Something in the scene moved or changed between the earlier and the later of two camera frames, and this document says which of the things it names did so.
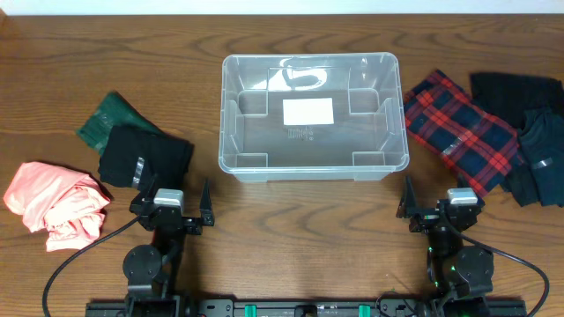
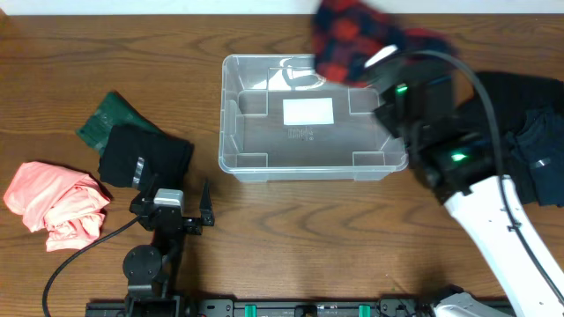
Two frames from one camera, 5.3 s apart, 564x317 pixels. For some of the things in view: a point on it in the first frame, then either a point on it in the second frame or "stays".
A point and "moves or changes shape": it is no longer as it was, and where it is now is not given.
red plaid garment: x=474 y=146 moves or changes shape
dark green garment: x=114 y=111 stays
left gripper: x=185 y=221 stays
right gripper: x=408 y=209 to x=387 y=117
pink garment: x=67 y=205 stays
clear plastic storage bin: x=312 y=117 stays
